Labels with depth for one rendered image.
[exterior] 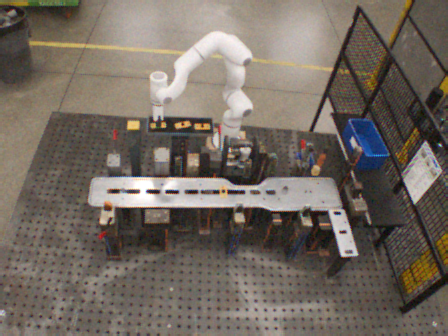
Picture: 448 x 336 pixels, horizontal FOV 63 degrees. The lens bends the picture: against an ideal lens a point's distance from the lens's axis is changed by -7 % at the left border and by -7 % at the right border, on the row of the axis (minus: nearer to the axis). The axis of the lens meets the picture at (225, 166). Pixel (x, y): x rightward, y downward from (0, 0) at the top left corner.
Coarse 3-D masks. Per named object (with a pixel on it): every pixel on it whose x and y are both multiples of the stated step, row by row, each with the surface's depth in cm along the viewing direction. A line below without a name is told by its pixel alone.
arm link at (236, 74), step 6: (234, 36) 200; (240, 42) 197; (228, 60) 207; (228, 66) 209; (234, 66) 208; (240, 66) 209; (228, 72) 211; (234, 72) 209; (240, 72) 209; (228, 78) 215; (234, 78) 212; (240, 78) 212; (228, 84) 219; (234, 84) 216; (240, 84) 216; (222, 90) 231; (228, 90) 227; (234, 90) 229; (240, 90) 231; (222, 96) 234; (228, 96) 230
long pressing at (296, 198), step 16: (96, 192) 198; (144, 192) 203; (160, 192) 204; (288, 192) 215; (304, 192) 216; (320, 192) 218; (336, 192) 219; (272, 208) 207; (288, 208) 208; (320, 208) 211; (336, 208) 212
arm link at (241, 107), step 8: (232, 96) 228; (240, 96) 227; (232, 104) 227; (240, 104) 224; (248, 104) 225; (232, 112) 230; (240, 112) 225; (248, 112) 226; (224, 120) 242; (232, 120) 237; (240, 120) 239
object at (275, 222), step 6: (276, 216) 205; (270, 222) 208; (276, 222) 202; (270, 228) 207; (276, 228) 204; (270, 234) 209; (276, 234) 209; (264, 240) 220; (270, 240) 213; (264, 246) 220; (270, 246) 221
